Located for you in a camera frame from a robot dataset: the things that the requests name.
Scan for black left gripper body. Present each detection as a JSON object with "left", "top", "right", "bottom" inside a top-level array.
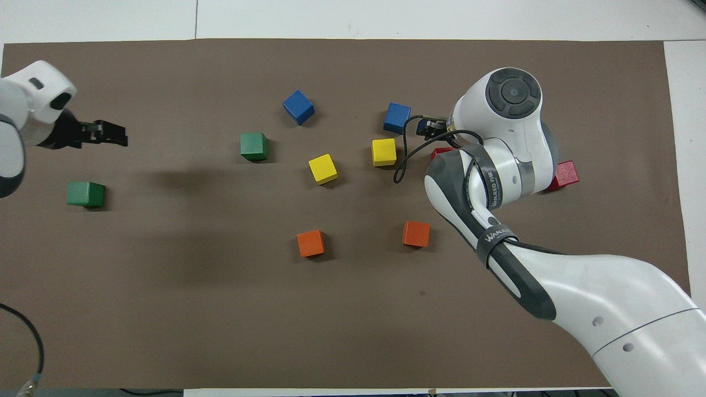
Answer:
[{"left": 39, "top": 110, "right": 83, "bottom": 151}]

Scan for green wooden block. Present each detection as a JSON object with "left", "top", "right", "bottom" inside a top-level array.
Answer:
[
  {"left": 67, "top": 181, "right": 106, "bottom": 208},
  {"left": 240, "top": 132, "right": 269, "bottom": 162}
]

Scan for blue wooden block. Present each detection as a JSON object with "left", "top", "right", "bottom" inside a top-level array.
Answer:
[
  {"left": 282, "top": 90, "right": 315, "bottom": 126},
  {"left": 383, "top": 102, "right": 412, "bottom": 135}
]

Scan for yellow wooden block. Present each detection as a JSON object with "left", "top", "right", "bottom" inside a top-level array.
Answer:
[
  {"left": 371, "top": 138, "right": 397, "bottom": 167},
  {"left": 308, "top": 154, "right": 339, "bottom": 185}
]

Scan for orange wooden block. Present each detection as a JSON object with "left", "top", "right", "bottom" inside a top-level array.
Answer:
[
  {"left": 297, "top": 230, "right": 325, "bottom": 258},
  {"left": 402, "top": 221, "right": 431, "bottom": 248}
]

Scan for brown table mat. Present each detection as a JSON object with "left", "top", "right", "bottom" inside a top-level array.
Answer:
[{"left": 0, "top": 39, "right": 691, "bottom": 389}]

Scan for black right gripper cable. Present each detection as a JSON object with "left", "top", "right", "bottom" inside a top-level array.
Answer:
[{"left": 393, "top": 115, "right": 486, "bottom": 185}]

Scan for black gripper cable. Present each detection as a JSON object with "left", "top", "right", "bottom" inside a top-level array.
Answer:
[
  {"left": 0, "top": 302, "right": 46, "bottom": 397},
  {"left": 393, "top": 115, "right": 486, "bottom": 185}
]

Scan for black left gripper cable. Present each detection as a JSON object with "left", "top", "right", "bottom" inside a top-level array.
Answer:
[{"left": 0, "top": 302, "right": 46, "bottom": 397}]

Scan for black base cable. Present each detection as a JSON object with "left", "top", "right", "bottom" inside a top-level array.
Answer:
[{"left": 119, "top": 388, "right": 184, "bottom": 397}]

